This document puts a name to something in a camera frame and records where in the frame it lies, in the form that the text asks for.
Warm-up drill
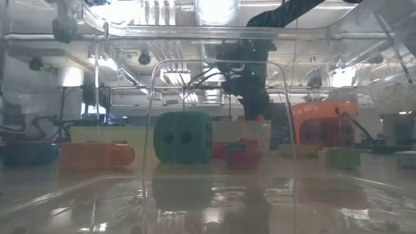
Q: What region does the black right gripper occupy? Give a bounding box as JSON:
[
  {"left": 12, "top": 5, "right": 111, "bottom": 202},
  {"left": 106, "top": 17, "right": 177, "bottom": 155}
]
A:
[{"left": 215, "top": 38, "right": 278, "bottom": 120}]

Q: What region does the yellow small cube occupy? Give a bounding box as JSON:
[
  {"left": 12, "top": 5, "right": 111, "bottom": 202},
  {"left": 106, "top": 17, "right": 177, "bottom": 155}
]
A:
[{"left": 278, "top": 144, "right": 322, "bottom": 159}]

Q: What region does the white plastic bin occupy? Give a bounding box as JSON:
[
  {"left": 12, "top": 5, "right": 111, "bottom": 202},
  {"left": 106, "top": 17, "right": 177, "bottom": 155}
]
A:
[{"left": 211, "top": 120, "right": 272, "bottom": 153}]

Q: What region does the pink long toy block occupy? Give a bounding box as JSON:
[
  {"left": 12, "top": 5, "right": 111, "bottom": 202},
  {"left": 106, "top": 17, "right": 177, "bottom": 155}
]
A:
[{"left": 239, "top": 137, "right": 260, "bottom": 150}]

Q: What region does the pink small cube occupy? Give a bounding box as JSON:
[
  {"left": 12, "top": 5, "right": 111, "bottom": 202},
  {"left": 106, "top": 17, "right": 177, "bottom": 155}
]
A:
[{"left": 226, "top": 148, "right": 263, "bottom": 170}]

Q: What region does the pink stepped toy block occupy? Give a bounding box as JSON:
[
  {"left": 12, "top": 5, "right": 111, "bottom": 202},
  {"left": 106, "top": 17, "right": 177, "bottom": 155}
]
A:
[{"left": 213, "top": 142, "right": 228, "bottom": 160}]

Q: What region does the orange plastic bucket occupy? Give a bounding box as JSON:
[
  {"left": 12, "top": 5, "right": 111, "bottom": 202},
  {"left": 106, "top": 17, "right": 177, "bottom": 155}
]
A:
[{"left": 291, "top": 99, "right": 375, "bottom": 149}]

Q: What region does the green foam die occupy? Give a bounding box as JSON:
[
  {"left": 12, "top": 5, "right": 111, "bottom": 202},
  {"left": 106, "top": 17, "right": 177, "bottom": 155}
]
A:
[{"left": 153, "top": 111, "right": 214, "bottom": 164}]

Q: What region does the green small cube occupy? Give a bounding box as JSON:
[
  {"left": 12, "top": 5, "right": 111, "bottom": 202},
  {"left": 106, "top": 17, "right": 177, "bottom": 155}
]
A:
[{"left": 319, "top": 147, "right": 362, "bottom": 170}]

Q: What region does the clear plastic container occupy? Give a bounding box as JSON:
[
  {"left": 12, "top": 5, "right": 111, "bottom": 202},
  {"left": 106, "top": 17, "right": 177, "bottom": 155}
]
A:
[{"left": 0, "top": 0, "right": 416, "bottom": 234}]

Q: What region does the black ceiling spotlight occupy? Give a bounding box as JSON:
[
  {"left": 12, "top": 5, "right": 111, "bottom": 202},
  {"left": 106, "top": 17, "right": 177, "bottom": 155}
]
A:
[
  {"left": 137, "top": 51, "right": 152, "bottom": 66},
  {"left": 28, "top": 57, "right": 44, "bottom": 72}
]

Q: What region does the yellow translucent plastic bin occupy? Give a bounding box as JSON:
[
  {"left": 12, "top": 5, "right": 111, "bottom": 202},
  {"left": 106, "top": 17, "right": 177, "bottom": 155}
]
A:
[{"left": 69, "top": 125, "right": 156, "bottom": 157}]

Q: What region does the orange arrow-shaped block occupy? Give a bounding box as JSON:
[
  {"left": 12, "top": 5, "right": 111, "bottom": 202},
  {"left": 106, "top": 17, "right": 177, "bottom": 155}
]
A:
[{"left": 59, "top": 141, "right": 136, "bottom": 170}]

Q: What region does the background robot station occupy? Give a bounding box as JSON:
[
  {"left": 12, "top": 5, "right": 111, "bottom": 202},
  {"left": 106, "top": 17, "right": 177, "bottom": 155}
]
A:
[{"left": 29, "top": 114, "right": 79, "bottom": 142}]

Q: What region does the blue bowl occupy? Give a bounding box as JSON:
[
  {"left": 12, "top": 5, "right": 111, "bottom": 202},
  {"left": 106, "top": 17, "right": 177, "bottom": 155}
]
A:
[{"left": 3, "top": 140, "right": 61, "bottom": 167}]

